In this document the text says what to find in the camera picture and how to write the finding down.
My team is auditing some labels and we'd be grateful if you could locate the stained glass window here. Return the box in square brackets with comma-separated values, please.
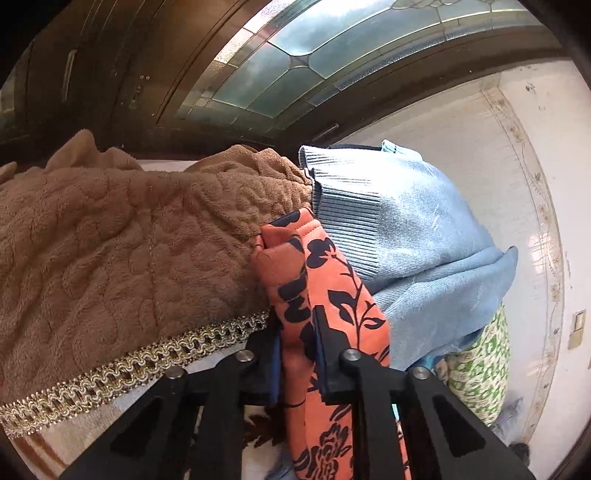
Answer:
[176, 0, 539, 138]

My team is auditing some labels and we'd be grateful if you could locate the green checkered pillow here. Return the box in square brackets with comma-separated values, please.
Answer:
[435, 304, 511, 426]

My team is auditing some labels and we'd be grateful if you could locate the cream leaf-pattern blanket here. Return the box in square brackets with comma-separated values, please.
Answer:
[10, 343, 296, 479]

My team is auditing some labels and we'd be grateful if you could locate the beige wall switch pair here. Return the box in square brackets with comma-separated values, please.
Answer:
[568, 310, 586, 350]

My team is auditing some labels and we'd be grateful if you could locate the orange floral blouse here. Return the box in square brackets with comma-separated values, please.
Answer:
[250, 206, 412, 480]

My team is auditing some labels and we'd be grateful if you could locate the light blue sweater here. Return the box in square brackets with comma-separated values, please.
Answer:
[298, 140, 518, 370]

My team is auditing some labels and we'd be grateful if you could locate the brown plush blanket with trim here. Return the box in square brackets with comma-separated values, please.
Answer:
[1, 130, 311, 437]

